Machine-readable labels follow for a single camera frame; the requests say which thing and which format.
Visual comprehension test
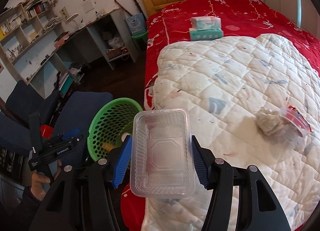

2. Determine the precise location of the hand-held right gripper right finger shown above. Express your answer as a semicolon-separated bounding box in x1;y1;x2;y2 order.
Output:
191;134;292;231

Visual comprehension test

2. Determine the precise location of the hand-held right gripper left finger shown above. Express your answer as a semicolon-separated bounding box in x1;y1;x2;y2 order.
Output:
29;135;133;231

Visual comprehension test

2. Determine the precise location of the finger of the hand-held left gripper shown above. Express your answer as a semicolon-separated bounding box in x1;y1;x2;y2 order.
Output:
60;128;80;141

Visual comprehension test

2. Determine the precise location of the clear plastic food container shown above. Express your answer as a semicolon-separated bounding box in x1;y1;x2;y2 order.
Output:
129;107;196;199

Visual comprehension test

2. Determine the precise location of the green plastic mesh basket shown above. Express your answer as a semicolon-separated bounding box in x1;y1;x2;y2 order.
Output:
87;98;143;162

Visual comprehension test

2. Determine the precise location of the person's left forearm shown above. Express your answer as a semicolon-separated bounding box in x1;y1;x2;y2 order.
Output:
0;187;48;231

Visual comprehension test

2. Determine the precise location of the person's left hand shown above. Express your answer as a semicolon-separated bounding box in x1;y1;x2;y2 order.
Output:
30;159;62;200

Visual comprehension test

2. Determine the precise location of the blue office chair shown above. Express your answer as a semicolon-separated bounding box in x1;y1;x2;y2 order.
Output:
0;81;114;169

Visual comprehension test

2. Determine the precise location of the red plastic object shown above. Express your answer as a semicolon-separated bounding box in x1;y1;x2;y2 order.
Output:
40;125;53;139

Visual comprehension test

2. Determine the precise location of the black printed box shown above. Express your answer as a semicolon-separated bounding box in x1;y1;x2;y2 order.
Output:
0;148;24;183

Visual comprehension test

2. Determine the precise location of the crumpled white tissue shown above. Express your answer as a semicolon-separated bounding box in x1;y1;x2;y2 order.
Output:
255;109;284;136

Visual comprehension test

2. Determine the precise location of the grey desk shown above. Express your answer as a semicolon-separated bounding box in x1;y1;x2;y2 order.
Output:
26;8;140;91

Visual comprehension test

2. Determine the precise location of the white quilted mat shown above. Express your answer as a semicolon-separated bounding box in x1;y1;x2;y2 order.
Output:
141;34;320;231

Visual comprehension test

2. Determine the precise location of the red and clear wrapper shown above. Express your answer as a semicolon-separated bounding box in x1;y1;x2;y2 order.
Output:
279;105;312;137

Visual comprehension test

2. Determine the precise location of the wooden bookshelf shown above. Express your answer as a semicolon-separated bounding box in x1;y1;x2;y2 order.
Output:
0;0;65;81

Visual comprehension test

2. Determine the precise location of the white desk lamp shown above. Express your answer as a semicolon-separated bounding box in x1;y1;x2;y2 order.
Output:
65;13;79;25

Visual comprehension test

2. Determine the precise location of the green plastic stool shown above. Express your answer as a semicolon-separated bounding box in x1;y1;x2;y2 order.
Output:
131;31;148;51

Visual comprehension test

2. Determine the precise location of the blue paper bag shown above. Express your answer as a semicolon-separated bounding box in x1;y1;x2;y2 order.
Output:
125;14;147;35

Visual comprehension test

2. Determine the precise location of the teal tissue pack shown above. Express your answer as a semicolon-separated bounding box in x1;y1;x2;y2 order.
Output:
189;28;224;41

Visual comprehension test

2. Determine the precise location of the brown wooden stick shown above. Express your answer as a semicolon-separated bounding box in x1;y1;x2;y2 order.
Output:
114;0;132;17

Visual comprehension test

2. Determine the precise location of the white tissue pack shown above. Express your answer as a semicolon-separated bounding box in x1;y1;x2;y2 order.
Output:
191;16;222;31

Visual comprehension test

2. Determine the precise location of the black sheathed sword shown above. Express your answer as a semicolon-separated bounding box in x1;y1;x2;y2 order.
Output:
129;0;147;20

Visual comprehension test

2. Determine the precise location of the red bedspread bed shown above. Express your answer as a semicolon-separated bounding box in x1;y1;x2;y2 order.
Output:
120;0;318;231

